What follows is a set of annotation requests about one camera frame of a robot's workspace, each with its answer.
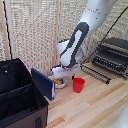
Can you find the black oven tray rack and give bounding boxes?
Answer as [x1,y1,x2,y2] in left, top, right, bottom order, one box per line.
[79,63,112,85]

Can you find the yellow food piece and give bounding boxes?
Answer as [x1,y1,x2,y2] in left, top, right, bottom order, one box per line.
[54,78,63,86]

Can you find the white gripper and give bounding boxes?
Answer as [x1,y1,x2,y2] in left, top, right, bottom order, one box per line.
[51,64,82,85]

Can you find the black vertical pole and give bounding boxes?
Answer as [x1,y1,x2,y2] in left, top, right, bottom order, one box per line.
[1,0,13,61]

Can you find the white bowl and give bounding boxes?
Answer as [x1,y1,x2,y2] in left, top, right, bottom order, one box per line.
[52,77,68,90]

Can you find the red plastic cup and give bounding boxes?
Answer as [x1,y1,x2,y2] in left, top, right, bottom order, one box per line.
[72,77,86,94]

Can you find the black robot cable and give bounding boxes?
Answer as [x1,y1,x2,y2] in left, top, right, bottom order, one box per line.
[81,13,128,64]

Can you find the black toaster oven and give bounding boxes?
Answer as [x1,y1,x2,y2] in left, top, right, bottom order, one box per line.
[92,37,128,80]

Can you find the blue book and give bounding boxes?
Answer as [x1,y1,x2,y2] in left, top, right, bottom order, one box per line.
[30,67,56,102]

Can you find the black fabric storage box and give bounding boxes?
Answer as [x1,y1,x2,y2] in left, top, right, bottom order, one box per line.
[0,58,50,128]

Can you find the beige woven folding screen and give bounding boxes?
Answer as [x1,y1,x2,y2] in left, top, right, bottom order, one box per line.
[0,0,128,77]

